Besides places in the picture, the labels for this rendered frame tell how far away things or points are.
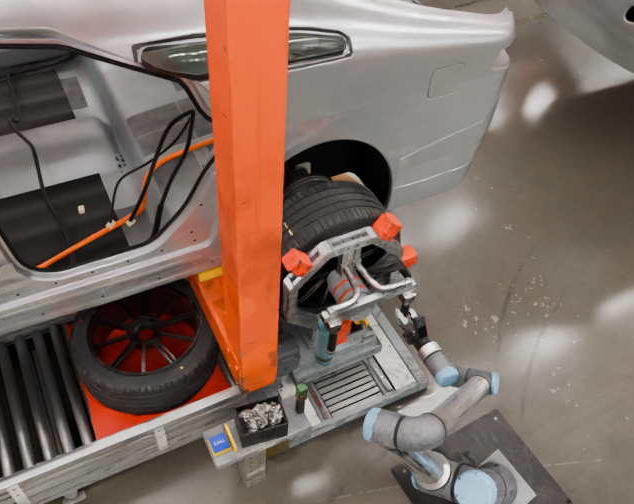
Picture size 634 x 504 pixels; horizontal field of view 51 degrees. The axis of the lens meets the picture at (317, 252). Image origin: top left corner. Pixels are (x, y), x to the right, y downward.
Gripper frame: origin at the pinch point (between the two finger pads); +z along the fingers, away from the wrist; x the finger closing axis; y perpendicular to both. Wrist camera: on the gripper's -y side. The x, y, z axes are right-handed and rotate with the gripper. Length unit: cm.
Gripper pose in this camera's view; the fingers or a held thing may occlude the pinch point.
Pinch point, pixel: (401, 308)
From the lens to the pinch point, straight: 282.3
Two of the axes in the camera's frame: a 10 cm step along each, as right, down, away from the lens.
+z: -4.5, -7.0, 5.6
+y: -0.6, 6.5, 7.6
